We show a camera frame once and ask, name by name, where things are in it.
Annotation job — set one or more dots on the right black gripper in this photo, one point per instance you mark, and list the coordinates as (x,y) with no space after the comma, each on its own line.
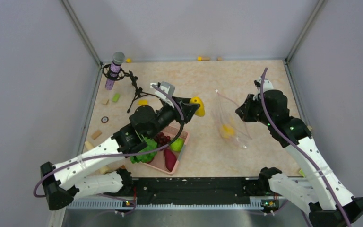
(244,110)

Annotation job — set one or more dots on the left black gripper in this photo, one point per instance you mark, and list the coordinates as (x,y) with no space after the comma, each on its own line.
(187,109)

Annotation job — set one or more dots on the clear zip top bag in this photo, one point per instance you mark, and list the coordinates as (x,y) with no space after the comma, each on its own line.
(224,113)

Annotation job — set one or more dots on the yellow lemon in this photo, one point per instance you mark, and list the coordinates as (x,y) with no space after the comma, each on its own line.
(227,131)

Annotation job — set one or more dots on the green lettuce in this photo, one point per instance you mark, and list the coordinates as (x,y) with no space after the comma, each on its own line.
(147,154)

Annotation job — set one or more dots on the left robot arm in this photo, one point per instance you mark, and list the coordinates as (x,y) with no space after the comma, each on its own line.
(69,180)

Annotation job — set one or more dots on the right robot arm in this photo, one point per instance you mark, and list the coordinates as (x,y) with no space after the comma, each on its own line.
(327,203)

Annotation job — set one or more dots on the green lime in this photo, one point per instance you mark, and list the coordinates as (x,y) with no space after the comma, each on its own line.
(177,145)

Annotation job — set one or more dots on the dark red grapes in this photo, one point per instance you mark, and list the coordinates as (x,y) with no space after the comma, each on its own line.
(161,139)

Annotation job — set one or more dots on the yellow and wood cylinder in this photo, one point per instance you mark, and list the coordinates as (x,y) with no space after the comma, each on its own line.
(203,58)

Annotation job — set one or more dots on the red sweet potato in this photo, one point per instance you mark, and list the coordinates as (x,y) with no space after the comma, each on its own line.
(170,159)

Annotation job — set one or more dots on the pink plastic basket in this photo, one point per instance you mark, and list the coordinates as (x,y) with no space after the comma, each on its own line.
(158,163)

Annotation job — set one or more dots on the green block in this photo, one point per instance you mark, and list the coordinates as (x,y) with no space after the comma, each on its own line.
(116,97)

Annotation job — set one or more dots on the small wooden cube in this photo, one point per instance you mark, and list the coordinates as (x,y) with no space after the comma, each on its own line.
(105,102)

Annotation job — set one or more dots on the purple microphone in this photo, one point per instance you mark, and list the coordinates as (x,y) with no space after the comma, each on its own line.
(114,70)

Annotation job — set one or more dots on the cream wooden cylinder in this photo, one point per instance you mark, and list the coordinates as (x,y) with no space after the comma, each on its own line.
(88,146)

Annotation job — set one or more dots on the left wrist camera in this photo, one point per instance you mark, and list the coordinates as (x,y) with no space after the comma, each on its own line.
(164,91)

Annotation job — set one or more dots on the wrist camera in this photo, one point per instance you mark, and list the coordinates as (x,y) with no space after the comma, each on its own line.
(266,85)
(164,91)

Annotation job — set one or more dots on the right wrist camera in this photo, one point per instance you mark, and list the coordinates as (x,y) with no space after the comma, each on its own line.
(266,85)

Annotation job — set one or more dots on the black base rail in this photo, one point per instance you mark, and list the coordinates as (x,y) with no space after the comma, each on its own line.
(195,191)

